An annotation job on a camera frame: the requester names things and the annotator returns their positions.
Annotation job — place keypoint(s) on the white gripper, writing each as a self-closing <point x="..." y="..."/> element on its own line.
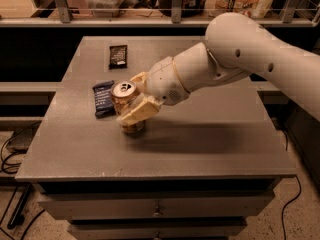
<point x="162" y="80"/>

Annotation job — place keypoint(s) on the orange soda can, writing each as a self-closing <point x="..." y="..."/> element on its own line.
<point x="122" y="94"/>

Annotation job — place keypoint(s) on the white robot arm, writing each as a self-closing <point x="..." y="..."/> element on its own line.
<point x="234" y="47"/>

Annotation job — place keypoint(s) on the blue snack bar wrapper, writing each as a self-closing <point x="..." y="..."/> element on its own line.
<point x="102" y="97"/>

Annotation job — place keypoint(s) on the black snack packet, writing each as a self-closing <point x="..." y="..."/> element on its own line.
<point x="118" y="57"/>

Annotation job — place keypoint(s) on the grey drawer cabinet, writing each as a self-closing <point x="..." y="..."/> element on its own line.
<point x="207" y="163"/>

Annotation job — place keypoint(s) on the dark power adapter box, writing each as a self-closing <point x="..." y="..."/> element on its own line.
<point x="21" y="140"/>

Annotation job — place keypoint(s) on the grey metal shelf rail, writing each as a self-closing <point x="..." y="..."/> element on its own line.
<point x="22" y="13"/>

